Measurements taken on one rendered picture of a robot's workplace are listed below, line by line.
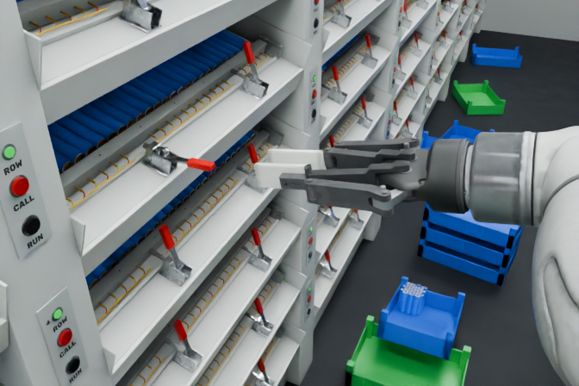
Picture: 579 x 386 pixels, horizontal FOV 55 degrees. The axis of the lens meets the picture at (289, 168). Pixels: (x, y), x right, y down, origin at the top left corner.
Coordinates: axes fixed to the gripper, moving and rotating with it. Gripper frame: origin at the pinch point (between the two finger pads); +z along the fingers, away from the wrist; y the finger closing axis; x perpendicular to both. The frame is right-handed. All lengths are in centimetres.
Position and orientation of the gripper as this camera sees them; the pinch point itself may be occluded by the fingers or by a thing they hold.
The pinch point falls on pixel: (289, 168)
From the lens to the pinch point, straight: 64.3
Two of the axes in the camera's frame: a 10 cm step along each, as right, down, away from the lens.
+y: 4.1, -4.8, 7.8
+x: -1.8, -8.8, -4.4
